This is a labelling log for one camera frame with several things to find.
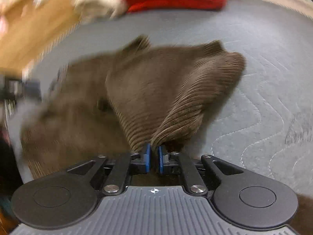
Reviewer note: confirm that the grey quilted mattress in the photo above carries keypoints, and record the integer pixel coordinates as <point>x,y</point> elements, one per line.
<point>266,124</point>

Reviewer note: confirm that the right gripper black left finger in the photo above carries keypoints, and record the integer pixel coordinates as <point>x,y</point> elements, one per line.
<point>67,197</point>

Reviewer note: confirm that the brown corduroy pants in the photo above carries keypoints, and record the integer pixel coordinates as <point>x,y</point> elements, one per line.
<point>124,101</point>

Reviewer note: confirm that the wooden bed frame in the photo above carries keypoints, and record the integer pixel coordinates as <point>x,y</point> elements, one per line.
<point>32,26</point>

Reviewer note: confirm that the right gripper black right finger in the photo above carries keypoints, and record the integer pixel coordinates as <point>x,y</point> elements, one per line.
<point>239,196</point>

